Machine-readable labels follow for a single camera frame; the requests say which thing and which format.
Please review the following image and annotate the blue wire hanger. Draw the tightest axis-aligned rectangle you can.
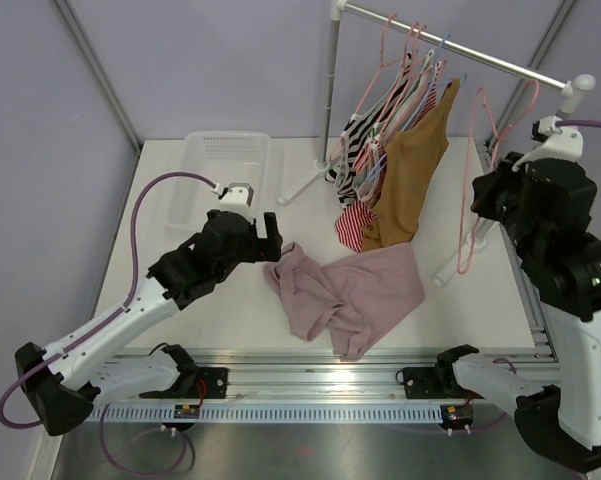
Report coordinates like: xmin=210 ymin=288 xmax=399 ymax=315
xmin=362 ymin=34 xmax=451 ymax=181

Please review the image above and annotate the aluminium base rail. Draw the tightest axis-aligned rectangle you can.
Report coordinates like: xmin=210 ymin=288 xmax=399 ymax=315
xmin=94 ymin=349 xmax=561 ymax=401

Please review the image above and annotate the pink wire hanger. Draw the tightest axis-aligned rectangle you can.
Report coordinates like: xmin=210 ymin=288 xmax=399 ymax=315
xmin=455 ymin=78 xmax=541 ymax=275

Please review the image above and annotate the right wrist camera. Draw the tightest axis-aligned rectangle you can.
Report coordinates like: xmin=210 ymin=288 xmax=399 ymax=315
xmin=512 ymin=116 xmax=584 ymax=172

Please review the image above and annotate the black white striped tank top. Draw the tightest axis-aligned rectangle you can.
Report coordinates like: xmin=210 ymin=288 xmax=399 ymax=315
xmin=325 ymin=71 xmax=399 ymax=210

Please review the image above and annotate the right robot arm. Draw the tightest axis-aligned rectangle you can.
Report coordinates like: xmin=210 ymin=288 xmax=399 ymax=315
xmin=433 ymin=152 xmax=601 ymax=475

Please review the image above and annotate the white clothes rack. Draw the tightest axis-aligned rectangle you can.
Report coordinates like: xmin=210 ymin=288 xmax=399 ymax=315
xmin=277 ymin=0 xmax=596 ymax=286

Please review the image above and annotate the pink hanger on rack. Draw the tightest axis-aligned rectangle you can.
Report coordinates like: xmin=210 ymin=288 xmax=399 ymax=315
xmin=354 ymin=14 xmax=407 ymax=115
xmin=375 ymin=22 xmax=430 ymax=137

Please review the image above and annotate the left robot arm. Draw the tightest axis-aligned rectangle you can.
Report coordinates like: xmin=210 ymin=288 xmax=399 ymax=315
xmin=15 ymin=210 xmax=283 ymax=436

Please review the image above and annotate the tan tank top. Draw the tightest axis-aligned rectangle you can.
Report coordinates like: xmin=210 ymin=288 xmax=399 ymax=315
xmin=362 ymin=77 xmax=461 ymax=252

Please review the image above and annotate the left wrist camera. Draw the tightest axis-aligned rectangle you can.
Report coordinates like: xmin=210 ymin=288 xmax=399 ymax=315
xmin=213 ymin=183 xmax=254 ymax=222

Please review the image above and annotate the white plastic basket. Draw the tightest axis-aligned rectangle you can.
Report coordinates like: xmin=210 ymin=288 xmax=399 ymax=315
xmin=164 ymin=131 xmax=271 ymax=233

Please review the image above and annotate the red white striped tank top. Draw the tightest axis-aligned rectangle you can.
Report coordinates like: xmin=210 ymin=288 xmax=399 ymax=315
xmin=333 ymin=82 xmax=439 ymax=251

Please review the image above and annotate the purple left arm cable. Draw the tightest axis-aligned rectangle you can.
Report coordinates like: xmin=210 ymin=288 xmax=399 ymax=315
xmin=0 ymin=171 xmax=219 ymax=430

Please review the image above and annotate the mauve tank top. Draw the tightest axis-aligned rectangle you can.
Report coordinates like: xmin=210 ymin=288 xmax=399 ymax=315
xmin=263 ymin=242 xmax=425 ymax=360

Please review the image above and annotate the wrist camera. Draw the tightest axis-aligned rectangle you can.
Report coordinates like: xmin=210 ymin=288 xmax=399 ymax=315
xmin=213 ymin=183 xmax=254 ymax=222
xmin=512 ymin=116 xmax=584 ymax=172

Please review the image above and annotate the white slotted cable duct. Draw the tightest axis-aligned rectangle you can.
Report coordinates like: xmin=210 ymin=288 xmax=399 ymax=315
xmin=89 ymin=402 xmax=442 ymax=424

